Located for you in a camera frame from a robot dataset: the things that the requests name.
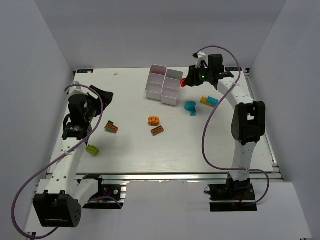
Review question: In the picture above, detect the brown lego plate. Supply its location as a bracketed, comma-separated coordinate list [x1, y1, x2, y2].
[105, 122, 119, 134]
[151, 125, 164, 136]

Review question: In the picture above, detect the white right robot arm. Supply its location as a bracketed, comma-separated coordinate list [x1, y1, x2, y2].
[180, 51, 266, 183]

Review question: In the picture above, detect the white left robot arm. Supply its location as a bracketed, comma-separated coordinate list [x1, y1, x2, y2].
[32, 85, 114, 228]

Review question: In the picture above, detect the red arch lego brick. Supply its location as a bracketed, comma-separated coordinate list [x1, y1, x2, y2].
[180, 78, 187, 88]

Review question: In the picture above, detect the teal rectangular lego brick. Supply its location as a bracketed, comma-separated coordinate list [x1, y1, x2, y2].
[206, 96, 219, 106]

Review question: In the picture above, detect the teal rounded lego brick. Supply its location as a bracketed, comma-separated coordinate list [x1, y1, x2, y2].
[184, 101, 196, 111]

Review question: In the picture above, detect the blue table corner label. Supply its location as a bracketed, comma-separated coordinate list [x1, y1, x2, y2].
[224, 67, 243, 72]

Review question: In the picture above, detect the small teal lego brick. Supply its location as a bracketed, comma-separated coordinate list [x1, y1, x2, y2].
[189, 108, 197, 116]

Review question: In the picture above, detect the left blue corner label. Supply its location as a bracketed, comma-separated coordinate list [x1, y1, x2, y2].
[76, 69, 94, 74]

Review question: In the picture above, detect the white divided container left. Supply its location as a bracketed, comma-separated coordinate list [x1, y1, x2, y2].
[145, 64, 167, 101]

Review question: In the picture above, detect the lime green lego brick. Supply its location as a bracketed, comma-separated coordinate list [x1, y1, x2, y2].
[86, 144, 100, 156]

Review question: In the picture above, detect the yellow butterfly lego brick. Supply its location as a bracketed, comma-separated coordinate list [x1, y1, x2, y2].
[147, 116, 160, 126]

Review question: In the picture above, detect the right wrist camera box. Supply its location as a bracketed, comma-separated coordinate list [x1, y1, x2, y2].
[192, 51, 208, 69]

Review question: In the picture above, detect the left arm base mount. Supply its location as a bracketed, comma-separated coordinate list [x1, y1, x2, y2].
[73, 174, 125, 210]

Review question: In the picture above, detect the aluminium table rail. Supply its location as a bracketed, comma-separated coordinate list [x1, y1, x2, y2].
[74, 171, 283, 181]

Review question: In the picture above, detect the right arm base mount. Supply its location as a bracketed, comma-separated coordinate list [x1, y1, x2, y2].
[203, 178, 258, 213]

